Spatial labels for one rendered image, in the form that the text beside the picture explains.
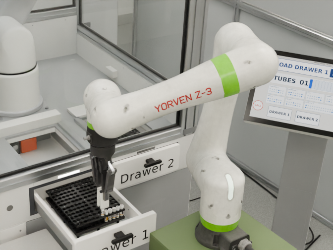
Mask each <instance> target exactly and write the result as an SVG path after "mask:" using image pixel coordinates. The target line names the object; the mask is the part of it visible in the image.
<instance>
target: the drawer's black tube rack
mask: <svg viewBox="0 0 333 250"><path fill-rule="evenodd" d="M91 178H92V179H91ZM67 186H68V187H67ZM59 188H61V189H59ZM66 189H67V190H66ZM52 190H53V191H52ZM58 192H59V193H58ZM46 193H47V194H48V196H49V197H46V201H47V202H48V203H49V204H50V206H51V208H53V209H54V210H55V211H56V213H57V214H58V215H59V216H60V217H61V219H62V220H63V222H64V223H66V224H67V226H68V227H69V228H70V229H71V230H72V231H73V233H74V234H75V235H76V236H77V238H79V235H82V234H85V233H87V232H90V231H92V230H95V229H97V231H98V230H100V227H103V226H106V225H109V224H111V223H114V222H116V223H119V220H122V219H125V216H124V215H123V216H120V215H119V218H116V217H115V219H113V218H112V216H111V220H108V221H107V222H105V218H103V219H100V220H97V221H95V222H92V223H89V224H86V225H84V226H81V227H78V228H76V227H75V226H74V223H76V222H79V221H82V220H84V219H87V218H90V217H93V216H96V215H99V214H101V209H100V206H99V207H98V206H97V187H96V184H95V183H94V182H93V177H92V176H90V177H87V178H83V179H80V180H77V181H74V182H71V183H68V184H65V185H61V186H58V187H55V188H52V189H49V190H46ZM109 197H110V198H109V207H108V208H105V210H108V209H109V208H111V209H112V208H113V207H116V206H120V204H119V203H118V202H117V201H116V200H115V199H114V198H113V197H112V196H111V195H110V194H109ZM112 200H114V201H112ZM115 203H117V204H115Z"/></svg>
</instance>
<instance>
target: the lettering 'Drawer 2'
mask: <svg viewBox="0 0 333 250"><path fill-rule="evenodd" d="M170 160H172V163H173V159H170ZM170 160H169V161H170ZM172 163H171V164H172ZM171 164H170V165H171ZM170 165H169V166H168V168H170V167H173V166H170ZM155 167H157V166H154V167H153V169H152V172H153V173H155V172H157V171H155V172H154V171H153V170H156V169H158V167H157V168H156V169H154V168H155ZM150 169H151V168H150ZM150 169H149V172H148V169H146V172H147V173H148V175H149V173H150ZM146 172H145V173H144V170H143V174H144V176H145V175H146ZM137 173H139V174H137V175H139V177H136V176H137V175H136V176H135V178H136V179H137V178H140V177H141V173H140V172H137ZM133 174H134V173H133ZM133 174H131V175H130V180H131V178H132V175H133ZM124 175H127V180H128V174H124ZM124 175H121V184H122V183H125V182H126V181H127V180H126V181H124V182H122V176H124Z"/></svg>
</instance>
